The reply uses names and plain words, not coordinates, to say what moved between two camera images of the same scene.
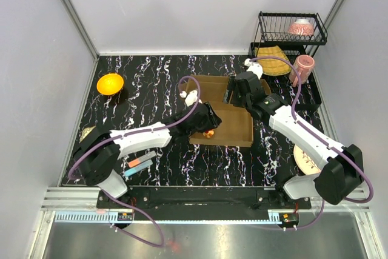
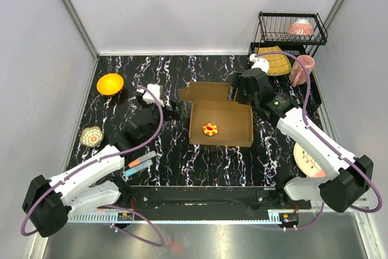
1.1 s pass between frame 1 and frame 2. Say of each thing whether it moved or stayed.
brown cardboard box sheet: moved
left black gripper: moved
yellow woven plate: stayed
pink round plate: stayed
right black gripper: stayed
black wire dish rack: stayed
